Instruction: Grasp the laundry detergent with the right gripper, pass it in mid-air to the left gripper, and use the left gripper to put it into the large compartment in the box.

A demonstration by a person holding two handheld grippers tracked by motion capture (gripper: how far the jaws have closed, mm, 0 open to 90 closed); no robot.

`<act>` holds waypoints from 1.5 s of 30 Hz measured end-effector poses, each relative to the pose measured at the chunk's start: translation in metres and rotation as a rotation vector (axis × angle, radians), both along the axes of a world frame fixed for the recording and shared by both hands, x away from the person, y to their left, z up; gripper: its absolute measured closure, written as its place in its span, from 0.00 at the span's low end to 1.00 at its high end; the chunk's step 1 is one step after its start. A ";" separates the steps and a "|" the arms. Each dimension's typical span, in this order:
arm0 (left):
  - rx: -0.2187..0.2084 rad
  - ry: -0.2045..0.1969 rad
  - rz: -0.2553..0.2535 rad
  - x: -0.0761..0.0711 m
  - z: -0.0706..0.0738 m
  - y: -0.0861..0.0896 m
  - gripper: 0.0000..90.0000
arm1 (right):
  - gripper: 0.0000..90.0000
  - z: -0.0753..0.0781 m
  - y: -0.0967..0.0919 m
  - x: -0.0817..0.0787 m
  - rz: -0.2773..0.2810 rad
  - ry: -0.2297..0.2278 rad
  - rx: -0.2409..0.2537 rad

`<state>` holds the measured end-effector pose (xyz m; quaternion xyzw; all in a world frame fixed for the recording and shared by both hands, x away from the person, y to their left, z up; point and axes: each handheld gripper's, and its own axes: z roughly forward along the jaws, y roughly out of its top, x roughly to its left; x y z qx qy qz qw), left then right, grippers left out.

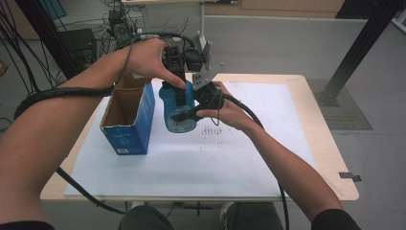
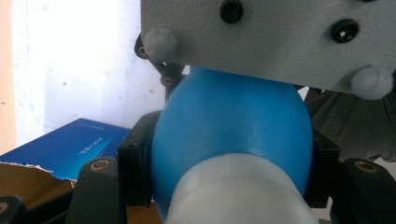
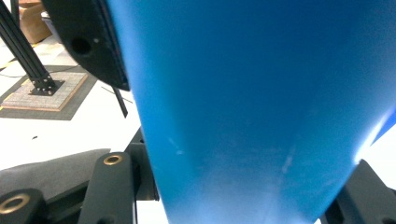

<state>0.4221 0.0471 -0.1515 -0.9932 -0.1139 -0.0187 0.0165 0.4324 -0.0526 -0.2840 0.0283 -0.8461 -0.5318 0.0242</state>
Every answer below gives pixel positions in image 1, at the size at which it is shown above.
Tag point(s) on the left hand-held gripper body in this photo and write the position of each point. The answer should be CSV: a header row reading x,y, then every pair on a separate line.
x,y
175,59

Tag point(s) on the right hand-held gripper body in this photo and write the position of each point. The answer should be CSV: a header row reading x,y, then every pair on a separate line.
x,y
207,94

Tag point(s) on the blue plastic bottle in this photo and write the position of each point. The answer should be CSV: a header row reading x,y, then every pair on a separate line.
x,y
182,126

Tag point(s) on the blue cardboard box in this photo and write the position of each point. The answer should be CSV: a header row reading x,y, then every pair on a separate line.
x,y
137,127

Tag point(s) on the person's left hand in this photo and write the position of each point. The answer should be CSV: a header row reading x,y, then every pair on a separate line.
x,y
146,59

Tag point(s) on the person's right hand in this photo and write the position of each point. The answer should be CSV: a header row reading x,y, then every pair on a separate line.
x,y
231,115

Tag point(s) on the white desk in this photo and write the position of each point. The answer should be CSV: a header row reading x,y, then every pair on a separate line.
x,y
201,19

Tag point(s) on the white paper sheet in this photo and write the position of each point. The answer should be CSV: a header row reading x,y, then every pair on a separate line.
x,y
191,166

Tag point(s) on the black cabinet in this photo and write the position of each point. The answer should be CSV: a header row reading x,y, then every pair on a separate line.
x,y
79,44

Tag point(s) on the person's left leg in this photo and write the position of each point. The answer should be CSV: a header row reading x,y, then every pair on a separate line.
x,y
145,218

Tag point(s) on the person's leg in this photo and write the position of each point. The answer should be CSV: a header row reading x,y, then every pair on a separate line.
x,y
252,217
145,218

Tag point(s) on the person's right leg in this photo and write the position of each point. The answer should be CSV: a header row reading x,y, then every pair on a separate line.
x,y
252,217

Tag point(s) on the black metal stand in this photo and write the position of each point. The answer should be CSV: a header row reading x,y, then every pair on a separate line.
x,y
48,35
360,41

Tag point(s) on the teal board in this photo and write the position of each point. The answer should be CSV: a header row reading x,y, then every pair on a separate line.
x,y
52,8

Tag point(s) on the grey metal table clip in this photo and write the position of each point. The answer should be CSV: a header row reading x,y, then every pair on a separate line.
x,y
349,176

